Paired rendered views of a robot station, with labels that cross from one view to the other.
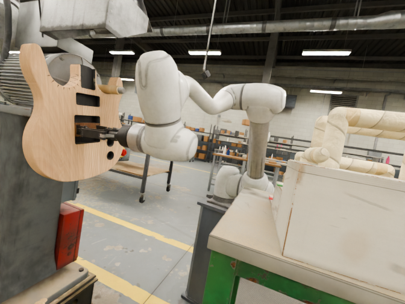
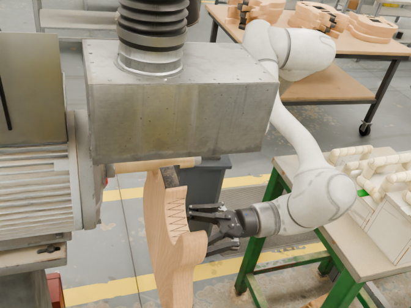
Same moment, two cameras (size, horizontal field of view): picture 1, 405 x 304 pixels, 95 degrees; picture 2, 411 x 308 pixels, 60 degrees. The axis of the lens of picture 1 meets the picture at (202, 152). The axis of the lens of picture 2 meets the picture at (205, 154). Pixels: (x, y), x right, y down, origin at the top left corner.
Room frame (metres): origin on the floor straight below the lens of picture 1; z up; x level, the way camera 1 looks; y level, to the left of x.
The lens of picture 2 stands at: (0.22, 0.79, 1.76)
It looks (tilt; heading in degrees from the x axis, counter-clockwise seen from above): 36 degrees down; 317
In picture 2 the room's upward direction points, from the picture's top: 10 degrees clockwise
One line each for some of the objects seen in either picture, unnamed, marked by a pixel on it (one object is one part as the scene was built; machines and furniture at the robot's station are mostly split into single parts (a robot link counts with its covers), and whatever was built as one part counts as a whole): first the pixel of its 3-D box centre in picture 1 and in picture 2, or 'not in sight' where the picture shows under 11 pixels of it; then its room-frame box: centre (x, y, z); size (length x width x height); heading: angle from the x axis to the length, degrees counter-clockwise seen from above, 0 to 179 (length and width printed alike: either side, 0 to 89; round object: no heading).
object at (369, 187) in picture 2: not in sight; (369, 187); (0.53, -0.28, 1.04); 0.11 x 0.03 x 0.03; 164
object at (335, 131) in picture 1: (333, 142); not in sight; (0.34, -0.23, 1.15); 0.03 x 0.03 x 0.09
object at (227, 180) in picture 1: (228, 181); not in sight; (1.32, -0.22, 0.87); 0.18 x 0.16 x 0.22; 65
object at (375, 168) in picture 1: (344, 163); (410, 175); (0.47, -0.36, 1.12); 0.20 x 0.03 x 0.03; 73
